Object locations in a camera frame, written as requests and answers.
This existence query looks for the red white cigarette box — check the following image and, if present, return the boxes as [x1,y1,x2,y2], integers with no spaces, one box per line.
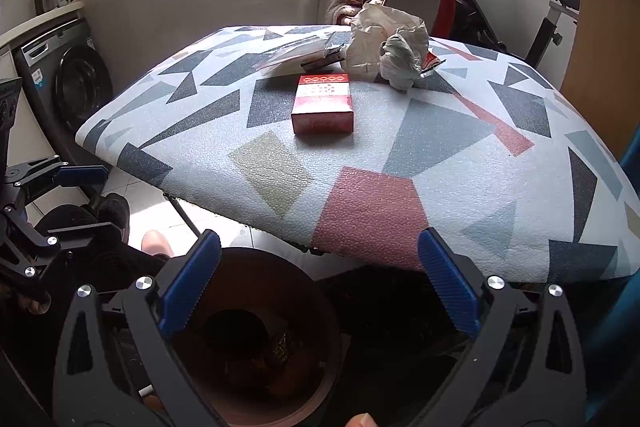
[291,74,355,135]

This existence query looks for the clear plastic blister pack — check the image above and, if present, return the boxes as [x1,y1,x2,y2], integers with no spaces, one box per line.
[252,35,345,77]

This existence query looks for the small dark wrapper packet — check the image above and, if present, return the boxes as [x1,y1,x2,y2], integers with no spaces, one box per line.
[300,46,344,74]

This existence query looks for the green red snack wrapper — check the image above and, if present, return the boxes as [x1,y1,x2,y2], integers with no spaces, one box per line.
[421,51,445,77]

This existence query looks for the white plastic bag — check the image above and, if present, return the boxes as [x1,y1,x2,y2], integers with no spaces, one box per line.
[342,3,430,80]

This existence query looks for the brown round trash bin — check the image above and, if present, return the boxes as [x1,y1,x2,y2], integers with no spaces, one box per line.
[171,247,348,426]

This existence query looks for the black slipper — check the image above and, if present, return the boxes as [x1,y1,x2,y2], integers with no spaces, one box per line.
[90,193,130,243]

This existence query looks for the front-load washing machine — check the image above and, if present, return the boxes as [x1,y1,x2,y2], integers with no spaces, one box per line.
[10,16,113,150]

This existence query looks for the black folding table leg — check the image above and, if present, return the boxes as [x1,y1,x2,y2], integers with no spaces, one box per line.
[163,193,201,237]

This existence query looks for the geometric patterned tablecloth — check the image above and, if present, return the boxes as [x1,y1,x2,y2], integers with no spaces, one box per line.
[76,26,639,284]

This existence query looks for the wooden wardrobe panel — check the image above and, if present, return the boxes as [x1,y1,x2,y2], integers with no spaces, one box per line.
[561,0,639,159]

